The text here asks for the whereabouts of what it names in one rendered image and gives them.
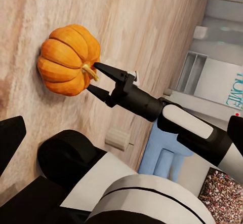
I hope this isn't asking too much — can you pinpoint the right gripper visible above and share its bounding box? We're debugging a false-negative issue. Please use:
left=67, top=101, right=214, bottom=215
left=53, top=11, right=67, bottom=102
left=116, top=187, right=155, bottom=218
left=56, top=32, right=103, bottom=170
left=86, top=62, right=150, bottom=115

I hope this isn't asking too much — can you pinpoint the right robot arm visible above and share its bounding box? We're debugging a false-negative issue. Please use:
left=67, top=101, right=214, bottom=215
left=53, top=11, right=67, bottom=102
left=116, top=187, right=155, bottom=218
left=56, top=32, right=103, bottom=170
left=86, top=62, right=243, bottom=186

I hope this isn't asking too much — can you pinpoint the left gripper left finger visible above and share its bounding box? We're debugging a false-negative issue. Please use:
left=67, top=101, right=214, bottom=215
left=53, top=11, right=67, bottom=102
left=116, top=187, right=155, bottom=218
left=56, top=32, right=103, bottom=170
left=0, top=116, right=26, bottom=176

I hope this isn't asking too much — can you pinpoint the pillar candle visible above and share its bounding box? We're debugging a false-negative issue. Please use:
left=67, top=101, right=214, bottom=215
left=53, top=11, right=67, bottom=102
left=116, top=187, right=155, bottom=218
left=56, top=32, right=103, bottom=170
left=163, top=89, right=172, bottom=97
left=105, top=126, right=132, bottom=152

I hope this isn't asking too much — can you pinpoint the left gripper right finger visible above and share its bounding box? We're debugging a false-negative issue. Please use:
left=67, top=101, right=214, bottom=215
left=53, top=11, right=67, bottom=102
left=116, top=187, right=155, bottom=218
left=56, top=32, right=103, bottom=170
left=227, top=114, right=243, bottom=156

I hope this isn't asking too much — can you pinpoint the pumpkin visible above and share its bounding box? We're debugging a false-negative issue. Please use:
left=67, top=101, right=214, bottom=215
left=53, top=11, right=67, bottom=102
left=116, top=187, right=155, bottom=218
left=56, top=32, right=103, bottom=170
left=37, top=24, right=101, bottom=97

